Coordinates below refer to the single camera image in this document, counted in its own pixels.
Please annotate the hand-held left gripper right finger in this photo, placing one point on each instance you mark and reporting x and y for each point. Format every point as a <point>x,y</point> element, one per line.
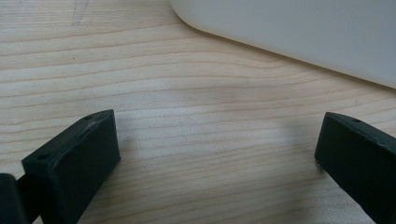
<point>358,158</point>

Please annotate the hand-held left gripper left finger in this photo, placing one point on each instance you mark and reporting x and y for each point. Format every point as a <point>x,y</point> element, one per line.
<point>71,168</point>

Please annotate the white plastic container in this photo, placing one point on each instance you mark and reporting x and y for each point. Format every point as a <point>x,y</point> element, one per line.
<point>295,31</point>

